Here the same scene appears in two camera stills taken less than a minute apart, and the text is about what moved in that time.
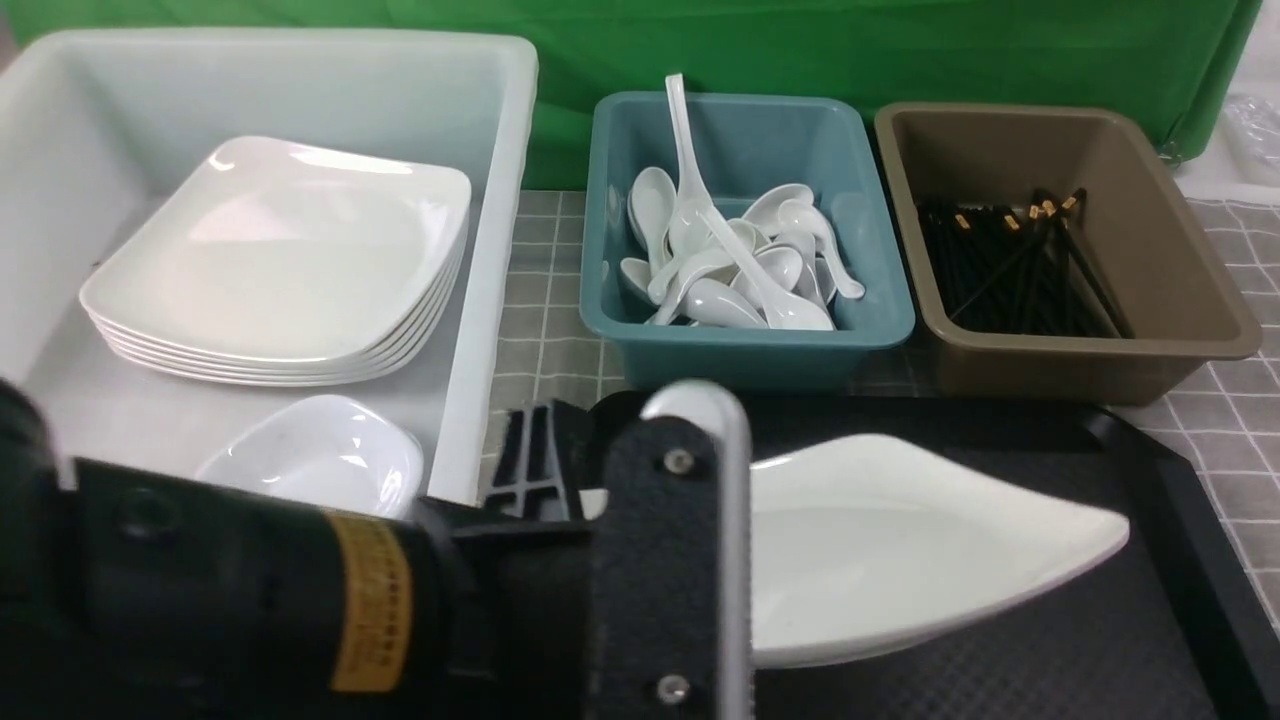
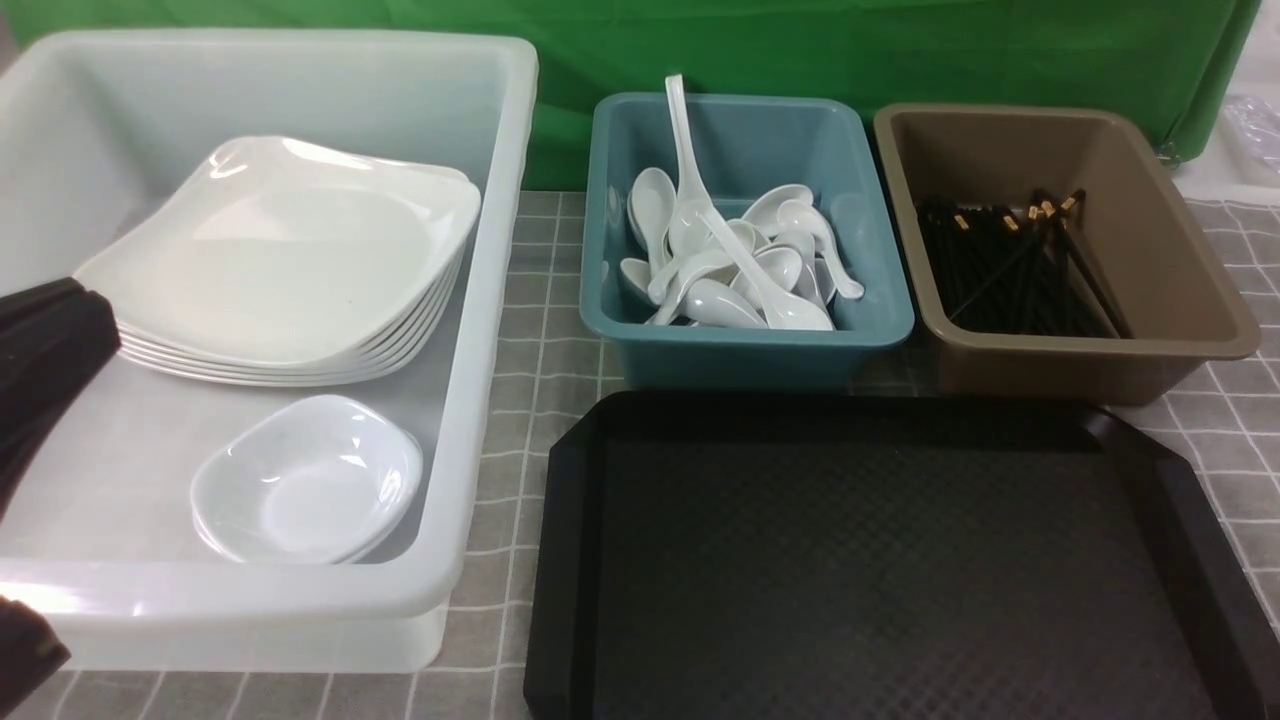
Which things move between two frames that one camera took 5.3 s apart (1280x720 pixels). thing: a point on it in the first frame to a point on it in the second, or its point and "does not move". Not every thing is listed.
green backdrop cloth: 1170,64 does not move
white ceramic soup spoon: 781,310 does not move
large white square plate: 863,540 to 266,256
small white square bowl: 328,451 does not move
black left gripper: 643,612 to 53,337
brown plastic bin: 1049,254 does not move
